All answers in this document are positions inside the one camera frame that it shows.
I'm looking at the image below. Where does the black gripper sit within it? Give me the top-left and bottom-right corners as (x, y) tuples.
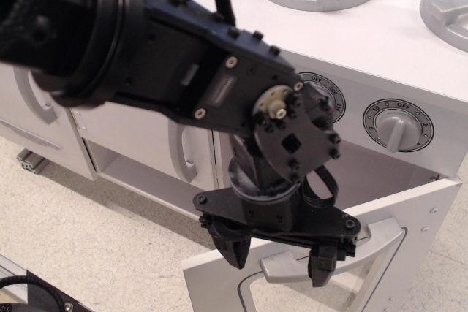
(192, 162), (361, 288)

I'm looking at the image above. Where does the white oven door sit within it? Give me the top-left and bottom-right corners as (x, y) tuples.
(182, 178), (461, 311)

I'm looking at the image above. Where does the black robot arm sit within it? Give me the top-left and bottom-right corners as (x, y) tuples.
(1, 0), (361, 287)

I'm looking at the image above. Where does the grey left oven knob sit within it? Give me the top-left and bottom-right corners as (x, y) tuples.
(299, 72), (346, 122)

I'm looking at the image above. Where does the grey oven knob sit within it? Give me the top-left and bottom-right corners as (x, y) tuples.
(363, 98), (434, 153)
(299, 72), (346, 122)

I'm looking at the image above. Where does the grey right oven knob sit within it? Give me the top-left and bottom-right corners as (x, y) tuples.
(363, 98), (434, 153)

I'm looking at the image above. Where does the white cabinet door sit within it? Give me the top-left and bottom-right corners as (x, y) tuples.
(71, 103), (224, 190)

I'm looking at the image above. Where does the white left fridge door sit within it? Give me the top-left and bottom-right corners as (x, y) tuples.
(1, 64), (97, 180)

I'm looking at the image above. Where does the silver right stove burner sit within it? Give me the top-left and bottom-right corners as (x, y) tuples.
(420, 0), (467, 52)

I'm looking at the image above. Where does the silver oven door handle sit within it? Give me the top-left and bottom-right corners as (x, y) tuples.
(260, 217), (404, 284)

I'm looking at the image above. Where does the silver cabinet door handle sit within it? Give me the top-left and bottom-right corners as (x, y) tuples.
(167, 121), (197, 183)

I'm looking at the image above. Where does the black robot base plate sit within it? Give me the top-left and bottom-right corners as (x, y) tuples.
(1, 255), (91, 311)

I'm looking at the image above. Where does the aluminium frame rail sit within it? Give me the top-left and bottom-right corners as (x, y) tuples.
(17, 149), (49, 175)

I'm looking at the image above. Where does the silver left door handle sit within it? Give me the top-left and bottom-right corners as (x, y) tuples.
(13, 67), (57, 125)

